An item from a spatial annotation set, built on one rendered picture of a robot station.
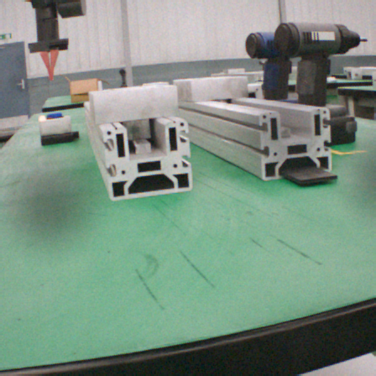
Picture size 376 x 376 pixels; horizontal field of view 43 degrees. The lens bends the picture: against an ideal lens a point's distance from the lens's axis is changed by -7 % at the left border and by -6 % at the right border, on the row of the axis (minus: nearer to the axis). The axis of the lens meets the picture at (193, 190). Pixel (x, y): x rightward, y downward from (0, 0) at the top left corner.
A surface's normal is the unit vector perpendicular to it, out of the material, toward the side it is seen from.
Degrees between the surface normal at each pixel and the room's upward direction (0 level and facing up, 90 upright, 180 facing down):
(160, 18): 90
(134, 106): 90
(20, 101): 90
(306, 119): 90
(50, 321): 0
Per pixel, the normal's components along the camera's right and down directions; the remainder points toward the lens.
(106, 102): 0.24, 0.21
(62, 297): -0.07, -0.97
